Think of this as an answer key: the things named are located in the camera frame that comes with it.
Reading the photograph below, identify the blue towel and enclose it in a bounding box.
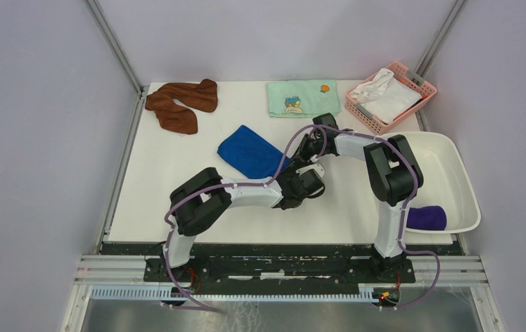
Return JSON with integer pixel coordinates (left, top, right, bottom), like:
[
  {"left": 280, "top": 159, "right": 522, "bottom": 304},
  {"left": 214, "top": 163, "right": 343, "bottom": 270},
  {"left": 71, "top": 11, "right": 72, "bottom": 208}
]
[{"left": 217, "top": 125, "right": 291, "bottom": 180}]

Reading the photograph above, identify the purple towel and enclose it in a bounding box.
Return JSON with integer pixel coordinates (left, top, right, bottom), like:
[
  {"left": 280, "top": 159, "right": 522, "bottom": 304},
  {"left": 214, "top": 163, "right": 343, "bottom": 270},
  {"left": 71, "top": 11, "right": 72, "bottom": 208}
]
[{"left": 406, "top": 205, "right": 447, "bottom": 231}]

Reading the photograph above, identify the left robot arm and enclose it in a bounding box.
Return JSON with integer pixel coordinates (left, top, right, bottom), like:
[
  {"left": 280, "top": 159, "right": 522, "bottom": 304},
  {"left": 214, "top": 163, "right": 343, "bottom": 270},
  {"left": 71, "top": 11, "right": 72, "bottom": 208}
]
[{"left": 161, "top": 163, "right": 325, "bottom": 282}]

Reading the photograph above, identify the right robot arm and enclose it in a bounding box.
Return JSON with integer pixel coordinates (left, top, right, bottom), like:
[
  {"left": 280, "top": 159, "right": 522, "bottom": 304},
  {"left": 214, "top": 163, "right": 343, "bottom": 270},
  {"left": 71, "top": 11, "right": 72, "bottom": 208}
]
[{"left": 287, "top": 113, "right": 424, "bottom": 282}]

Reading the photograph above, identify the mint green cartoon towel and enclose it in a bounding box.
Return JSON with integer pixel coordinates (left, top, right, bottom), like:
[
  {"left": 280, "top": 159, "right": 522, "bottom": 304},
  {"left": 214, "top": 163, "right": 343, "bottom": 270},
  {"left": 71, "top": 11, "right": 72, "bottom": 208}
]
[{"left": 266, "top": 80, "right": 341, "bottom": 118}]

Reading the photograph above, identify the white cloth in basket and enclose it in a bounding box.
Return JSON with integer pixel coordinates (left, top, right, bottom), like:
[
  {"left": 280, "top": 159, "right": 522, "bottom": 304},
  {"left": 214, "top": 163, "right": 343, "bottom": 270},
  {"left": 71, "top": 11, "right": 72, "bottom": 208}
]
[{"left": 350, "top": 68, "right": 422, "bottom": 125}]

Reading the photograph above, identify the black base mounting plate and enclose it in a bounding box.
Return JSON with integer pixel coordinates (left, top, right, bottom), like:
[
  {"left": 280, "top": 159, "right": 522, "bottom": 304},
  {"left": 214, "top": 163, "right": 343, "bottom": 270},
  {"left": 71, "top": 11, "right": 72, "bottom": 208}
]
[{"left": 100, "top": 242, "right": 463, "bottom": 298}]

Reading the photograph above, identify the brown towel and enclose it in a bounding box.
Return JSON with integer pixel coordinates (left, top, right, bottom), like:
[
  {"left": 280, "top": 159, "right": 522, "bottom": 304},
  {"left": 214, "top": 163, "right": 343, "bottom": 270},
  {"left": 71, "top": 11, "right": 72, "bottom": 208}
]
[{"left": 145, "top": 79, "right": 218, "bottom": 135}]

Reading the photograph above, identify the white plastic tub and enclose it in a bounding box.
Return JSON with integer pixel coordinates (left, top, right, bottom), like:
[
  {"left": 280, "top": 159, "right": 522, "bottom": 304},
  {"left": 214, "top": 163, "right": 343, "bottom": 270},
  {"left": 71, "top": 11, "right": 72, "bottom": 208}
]
[{"left": 402, "top": 131, "right": 481, "bottom": 244}]

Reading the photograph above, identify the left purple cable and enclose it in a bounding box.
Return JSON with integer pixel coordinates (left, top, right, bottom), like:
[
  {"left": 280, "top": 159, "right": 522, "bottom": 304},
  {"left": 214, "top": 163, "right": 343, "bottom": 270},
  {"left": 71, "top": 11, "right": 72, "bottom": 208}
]
[{"left": 162, "top": 124, "right": 329, "bottom": 313}]

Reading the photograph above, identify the white slotted cable duct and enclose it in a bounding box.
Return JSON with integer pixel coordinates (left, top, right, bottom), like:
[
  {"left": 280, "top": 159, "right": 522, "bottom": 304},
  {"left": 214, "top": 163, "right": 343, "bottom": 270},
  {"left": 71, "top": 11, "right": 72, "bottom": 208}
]
[{"left": 90, "top": 285, "right": 378, "bottom": 304}]

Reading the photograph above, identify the aluminium frame rail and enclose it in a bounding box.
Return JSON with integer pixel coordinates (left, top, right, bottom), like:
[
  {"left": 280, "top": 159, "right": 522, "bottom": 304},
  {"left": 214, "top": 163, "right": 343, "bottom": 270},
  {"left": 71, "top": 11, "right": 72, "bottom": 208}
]
[{"left": 75, "top": 255, "right": 489, "bottom": 287}]

